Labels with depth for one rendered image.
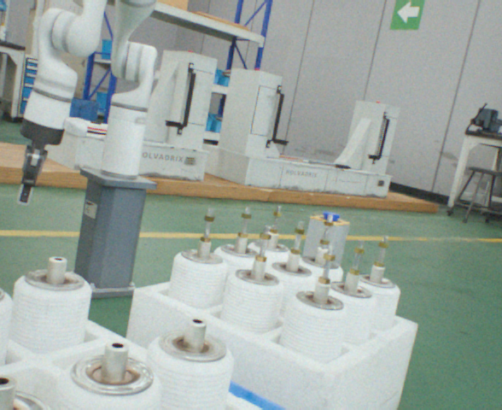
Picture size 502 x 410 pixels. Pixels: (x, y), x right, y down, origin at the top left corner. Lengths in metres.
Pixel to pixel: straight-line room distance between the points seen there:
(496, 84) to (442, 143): 0.79
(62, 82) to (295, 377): 0.65
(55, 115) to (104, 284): 0.54
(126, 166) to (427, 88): 5.62
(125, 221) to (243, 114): 2.38
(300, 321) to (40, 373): 0.37
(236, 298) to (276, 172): 2.93
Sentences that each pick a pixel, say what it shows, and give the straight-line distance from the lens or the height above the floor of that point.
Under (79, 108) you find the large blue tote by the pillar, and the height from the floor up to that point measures 0.29.
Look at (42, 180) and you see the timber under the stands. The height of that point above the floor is 0.03.
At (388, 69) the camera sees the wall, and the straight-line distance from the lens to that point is 7.21.
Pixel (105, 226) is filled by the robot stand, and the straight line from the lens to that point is 1.47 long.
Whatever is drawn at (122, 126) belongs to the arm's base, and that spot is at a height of 0.43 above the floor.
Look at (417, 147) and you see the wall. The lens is 6.79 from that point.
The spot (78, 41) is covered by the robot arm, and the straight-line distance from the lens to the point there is 1.11.
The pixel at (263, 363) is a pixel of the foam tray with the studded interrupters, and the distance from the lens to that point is 0.90.
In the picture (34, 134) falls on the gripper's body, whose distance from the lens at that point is 1.13.
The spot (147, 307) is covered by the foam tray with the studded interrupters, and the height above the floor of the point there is 0.16.
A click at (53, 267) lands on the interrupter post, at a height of 0.27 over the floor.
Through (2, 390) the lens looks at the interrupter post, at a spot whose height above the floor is 0.28.
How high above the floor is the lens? 0.51
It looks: 9 degrees down
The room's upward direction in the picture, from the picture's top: 11 degrees clockwise
